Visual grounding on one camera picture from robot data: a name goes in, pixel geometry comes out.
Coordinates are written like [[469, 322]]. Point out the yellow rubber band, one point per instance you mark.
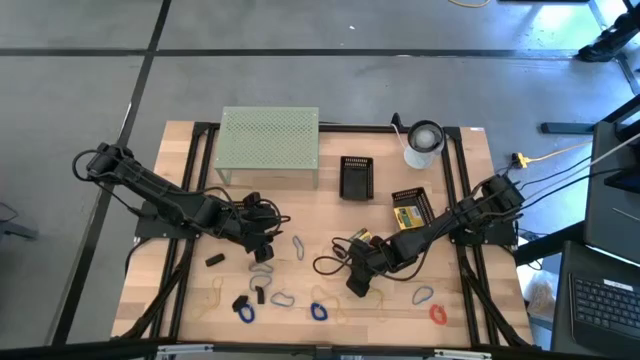
[[382, 300], [220, 290], [341, 312]]

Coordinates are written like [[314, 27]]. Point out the green mesh metal shelf riser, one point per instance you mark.
[[267, 137]]

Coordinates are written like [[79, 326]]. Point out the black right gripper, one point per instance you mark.
[[372, 257]]

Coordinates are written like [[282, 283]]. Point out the black binder clip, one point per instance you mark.
[[239, 301], [260, 296], [215, 260]]

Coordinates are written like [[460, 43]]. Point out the clear bag of rubber bands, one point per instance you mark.
[[542, 300]]

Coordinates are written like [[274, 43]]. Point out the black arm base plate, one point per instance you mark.
[[145, 227], [500, 237]]

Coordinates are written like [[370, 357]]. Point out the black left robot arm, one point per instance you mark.
[[165, 197]]

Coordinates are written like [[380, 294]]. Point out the grey chair base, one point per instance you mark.
[[20, 231]]

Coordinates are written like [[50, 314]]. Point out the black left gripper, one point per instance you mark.
[[260, 225]]

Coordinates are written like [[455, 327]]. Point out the dark side desk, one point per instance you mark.
[[605, 210]]

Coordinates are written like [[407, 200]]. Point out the black laptop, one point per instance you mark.
[[600, 305]]

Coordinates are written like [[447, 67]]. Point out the yellow green crayon box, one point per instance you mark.
[[407, 217], [362, 235]]

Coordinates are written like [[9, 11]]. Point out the small black plastic basket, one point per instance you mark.
[[356, 180]]

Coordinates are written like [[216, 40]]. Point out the black metal rig frame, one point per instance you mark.
[[360, 128]]

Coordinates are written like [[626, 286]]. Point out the white cup black rim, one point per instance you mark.
[[424, 142]]

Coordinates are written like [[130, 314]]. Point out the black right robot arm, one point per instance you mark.
[[450, 220]]

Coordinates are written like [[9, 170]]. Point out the black chair base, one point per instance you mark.
[[605, 45]]

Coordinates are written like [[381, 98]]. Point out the medium black plastic basket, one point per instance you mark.
[[425, 200]]

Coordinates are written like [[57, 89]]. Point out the black clamp post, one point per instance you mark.
[[396, 120]]

